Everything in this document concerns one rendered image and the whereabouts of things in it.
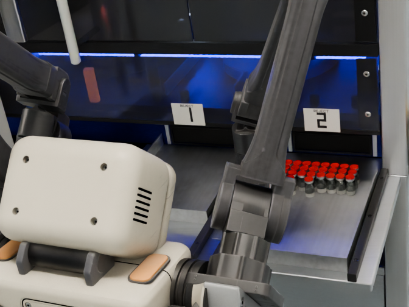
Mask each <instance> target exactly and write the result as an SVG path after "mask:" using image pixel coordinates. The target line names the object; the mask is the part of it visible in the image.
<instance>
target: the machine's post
mask: <svg viewBox="0 0 409 307"><path fill-rule="evenodd" d="M377 9H378V31H379V74H380V116H381V139H382V168H387V169H388V175H390V176H400V177H401V185H400V189H399V193H398V197H397V200H396V204H395V207H394V211H393V216H392V219H391V223H390V227H389V230H388V234H387V237H386V241H385V289H386V307H409V0H377Z"/></svg>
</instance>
